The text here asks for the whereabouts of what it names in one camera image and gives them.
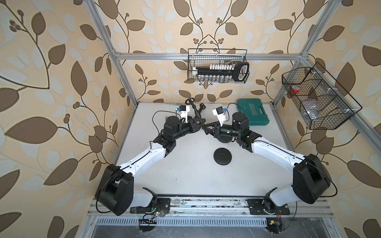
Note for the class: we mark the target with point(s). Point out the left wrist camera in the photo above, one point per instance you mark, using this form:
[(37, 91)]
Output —
[(183, 111)]

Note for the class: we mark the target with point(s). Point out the socket set rack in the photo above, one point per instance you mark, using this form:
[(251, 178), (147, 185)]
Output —
[(237, 72)]

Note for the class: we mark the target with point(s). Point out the black mic stand rod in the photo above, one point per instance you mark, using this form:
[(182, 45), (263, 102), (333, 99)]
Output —
[(191, 101)]

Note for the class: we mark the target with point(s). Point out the green tool case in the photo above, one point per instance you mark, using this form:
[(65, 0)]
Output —
[(254, 111)]

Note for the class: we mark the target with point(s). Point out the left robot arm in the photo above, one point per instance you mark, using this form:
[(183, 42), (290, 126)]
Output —
[(116, 189)]

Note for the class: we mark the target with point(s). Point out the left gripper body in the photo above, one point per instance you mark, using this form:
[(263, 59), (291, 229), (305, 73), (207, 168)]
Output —
[(192, 130)]

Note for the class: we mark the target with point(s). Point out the plastic bag in basket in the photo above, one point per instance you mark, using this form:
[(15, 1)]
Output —
[(312, 108)]

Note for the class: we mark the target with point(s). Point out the black round base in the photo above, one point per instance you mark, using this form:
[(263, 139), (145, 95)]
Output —
[(225, 139), (222, 156)]

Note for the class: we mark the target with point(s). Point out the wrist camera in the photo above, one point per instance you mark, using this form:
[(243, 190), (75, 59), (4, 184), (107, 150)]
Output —
[(220, 113), (183, 111)]

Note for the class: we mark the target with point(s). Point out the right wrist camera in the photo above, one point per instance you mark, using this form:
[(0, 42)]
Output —
[(220, 113)]

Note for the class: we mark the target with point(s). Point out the back wire basket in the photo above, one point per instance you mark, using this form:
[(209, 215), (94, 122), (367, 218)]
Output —
[(204, 57)]

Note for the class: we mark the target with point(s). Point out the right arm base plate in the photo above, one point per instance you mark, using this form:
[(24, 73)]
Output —
[(260, 206)]

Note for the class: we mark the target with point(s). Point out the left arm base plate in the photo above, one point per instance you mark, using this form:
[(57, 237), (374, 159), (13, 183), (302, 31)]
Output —
[(146, 201)]

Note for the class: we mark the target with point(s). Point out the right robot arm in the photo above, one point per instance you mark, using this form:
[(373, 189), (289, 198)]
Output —
[(309, 178)]

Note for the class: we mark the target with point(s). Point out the red item in basket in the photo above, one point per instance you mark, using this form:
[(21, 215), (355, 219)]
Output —
[(295, 89)]

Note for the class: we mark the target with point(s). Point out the wire basket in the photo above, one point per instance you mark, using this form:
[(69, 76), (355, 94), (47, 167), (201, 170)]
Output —
[(336, 103), (204, 57)]

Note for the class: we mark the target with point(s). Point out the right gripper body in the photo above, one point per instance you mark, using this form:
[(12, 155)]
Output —
[(218, 130)]

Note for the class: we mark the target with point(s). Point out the right wire basket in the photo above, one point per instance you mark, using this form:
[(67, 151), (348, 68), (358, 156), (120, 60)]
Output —
[(336, 103)]

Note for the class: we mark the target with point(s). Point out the aluminium frame rail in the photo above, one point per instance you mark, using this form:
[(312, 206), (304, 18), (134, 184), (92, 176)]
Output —
[(237, 206)]

